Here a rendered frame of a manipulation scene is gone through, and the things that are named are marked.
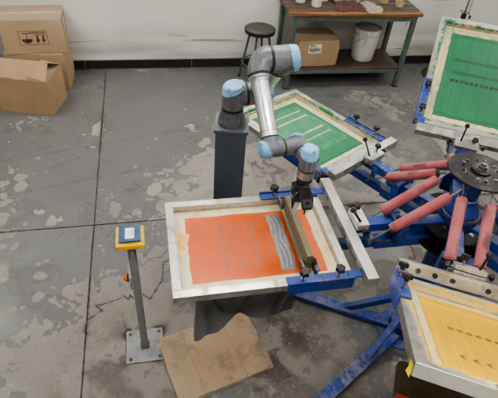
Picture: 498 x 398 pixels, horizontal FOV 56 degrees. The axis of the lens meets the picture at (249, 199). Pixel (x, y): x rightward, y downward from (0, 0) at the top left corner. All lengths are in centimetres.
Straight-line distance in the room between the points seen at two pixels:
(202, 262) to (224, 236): 19
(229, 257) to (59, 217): 199
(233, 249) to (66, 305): 144
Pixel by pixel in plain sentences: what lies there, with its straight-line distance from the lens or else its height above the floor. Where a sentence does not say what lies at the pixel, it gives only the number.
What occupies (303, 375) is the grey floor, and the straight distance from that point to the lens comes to 294.
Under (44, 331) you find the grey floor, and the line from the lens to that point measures 319.
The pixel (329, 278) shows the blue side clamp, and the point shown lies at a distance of 206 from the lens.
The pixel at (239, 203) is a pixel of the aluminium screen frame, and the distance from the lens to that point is 235.
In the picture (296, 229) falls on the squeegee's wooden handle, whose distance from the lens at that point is 215.
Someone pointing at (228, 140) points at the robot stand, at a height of 113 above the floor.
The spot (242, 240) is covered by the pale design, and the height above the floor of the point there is 96.
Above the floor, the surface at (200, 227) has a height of 96.
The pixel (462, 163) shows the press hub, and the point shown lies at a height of 131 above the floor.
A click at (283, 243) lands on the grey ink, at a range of 221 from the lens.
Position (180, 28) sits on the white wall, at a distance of 566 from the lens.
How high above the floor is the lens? 255
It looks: 41 degrees down
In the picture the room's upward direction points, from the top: 6 degrees clockwise
